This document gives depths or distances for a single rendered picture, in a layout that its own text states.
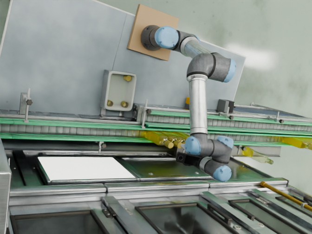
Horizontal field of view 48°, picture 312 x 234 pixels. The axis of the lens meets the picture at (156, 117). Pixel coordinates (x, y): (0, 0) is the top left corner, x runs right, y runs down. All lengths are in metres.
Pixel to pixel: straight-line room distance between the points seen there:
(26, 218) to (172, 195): 0.67
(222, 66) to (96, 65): 0.77
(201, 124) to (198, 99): 0.11
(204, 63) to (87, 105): 0.80
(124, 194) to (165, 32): 0.90
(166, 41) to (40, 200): 1.05
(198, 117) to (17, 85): 0.99
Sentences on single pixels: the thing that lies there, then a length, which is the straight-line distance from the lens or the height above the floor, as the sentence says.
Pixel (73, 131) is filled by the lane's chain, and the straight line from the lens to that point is 1.98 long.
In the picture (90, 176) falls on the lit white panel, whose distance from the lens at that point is 1.65.
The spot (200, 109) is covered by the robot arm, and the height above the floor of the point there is 1.50.
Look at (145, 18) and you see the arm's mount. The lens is 2.16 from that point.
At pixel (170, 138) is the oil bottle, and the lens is 1.99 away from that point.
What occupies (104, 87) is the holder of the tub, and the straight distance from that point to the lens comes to 2.08.
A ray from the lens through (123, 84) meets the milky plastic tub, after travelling 2.14.
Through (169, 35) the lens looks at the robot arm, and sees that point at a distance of 1.97.
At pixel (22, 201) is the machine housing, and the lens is 1.45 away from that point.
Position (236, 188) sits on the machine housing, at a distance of 1.93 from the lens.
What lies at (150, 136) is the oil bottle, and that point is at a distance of 2.06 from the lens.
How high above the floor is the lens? 2.73
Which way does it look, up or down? 59 degrees down
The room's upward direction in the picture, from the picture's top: 115 degrees clockwise
